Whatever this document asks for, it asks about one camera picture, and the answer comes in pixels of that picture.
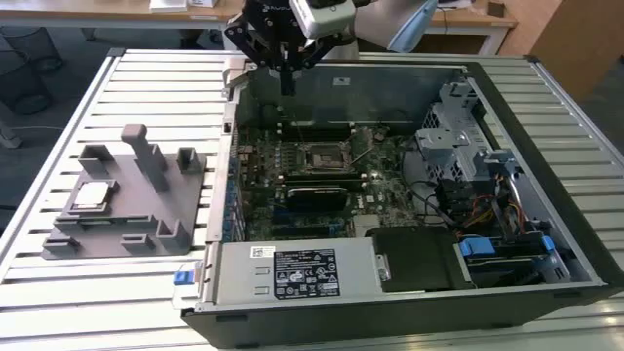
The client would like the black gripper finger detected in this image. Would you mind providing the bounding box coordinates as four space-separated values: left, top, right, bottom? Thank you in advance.
286 34 343 97
223 14 290 97

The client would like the metal socket cover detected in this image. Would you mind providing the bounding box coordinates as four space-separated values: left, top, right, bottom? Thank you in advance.
347 127 376 165

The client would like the thin metal locking lever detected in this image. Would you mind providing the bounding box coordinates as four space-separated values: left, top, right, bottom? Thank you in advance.
291 109 310 147
351 140 383 165

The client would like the silver CPU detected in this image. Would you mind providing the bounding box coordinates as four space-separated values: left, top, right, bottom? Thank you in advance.
71 182 115 210

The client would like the CPU socket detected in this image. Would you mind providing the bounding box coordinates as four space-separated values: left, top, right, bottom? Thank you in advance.
302 141 354 173

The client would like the silver metal drive cage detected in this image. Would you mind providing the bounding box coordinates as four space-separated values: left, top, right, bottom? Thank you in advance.
414 80 518 184

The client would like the wooden desk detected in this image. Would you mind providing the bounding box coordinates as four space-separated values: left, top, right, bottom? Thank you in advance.
0 0 520 56

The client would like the black graphics card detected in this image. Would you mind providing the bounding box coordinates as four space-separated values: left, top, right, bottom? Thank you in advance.
286 185 351 212

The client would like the green motherboard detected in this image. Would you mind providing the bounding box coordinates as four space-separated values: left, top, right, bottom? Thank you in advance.
234 122 427 243

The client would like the black mesh waste bin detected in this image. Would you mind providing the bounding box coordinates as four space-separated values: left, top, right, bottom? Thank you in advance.
7 27 64 72
0 49 55 115

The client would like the grey parts rack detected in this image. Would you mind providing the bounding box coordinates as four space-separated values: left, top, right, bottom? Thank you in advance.
40 123 208 261

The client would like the silver chipset heatsink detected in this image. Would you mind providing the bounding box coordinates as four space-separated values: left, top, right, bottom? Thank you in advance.
351 214 383 235

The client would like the black expansion slot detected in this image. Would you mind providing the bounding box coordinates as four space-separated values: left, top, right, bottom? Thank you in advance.
271 225 343 238

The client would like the wooden cabinet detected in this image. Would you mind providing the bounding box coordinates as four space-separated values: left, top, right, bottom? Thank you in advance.
496 0 624 102

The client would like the green RAM stick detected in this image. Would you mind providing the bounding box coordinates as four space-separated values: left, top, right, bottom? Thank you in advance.
76 216 151 225

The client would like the silver power supply unit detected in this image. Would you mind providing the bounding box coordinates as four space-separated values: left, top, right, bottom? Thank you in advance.
195 239 391 306

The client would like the hard disk in blue carrier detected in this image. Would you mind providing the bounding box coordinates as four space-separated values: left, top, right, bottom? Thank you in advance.
458 235 547 287

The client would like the black PC case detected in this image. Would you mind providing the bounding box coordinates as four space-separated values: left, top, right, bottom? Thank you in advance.
171 54 624 350

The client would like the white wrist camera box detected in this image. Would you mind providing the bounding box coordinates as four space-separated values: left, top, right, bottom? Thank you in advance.
290 0 358 39

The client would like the yellow red wire bundle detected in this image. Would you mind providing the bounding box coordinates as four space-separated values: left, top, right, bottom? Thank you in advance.
458 173 531 235

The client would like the dark flat cable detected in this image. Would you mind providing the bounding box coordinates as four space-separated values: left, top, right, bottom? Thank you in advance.
488 171 519 243

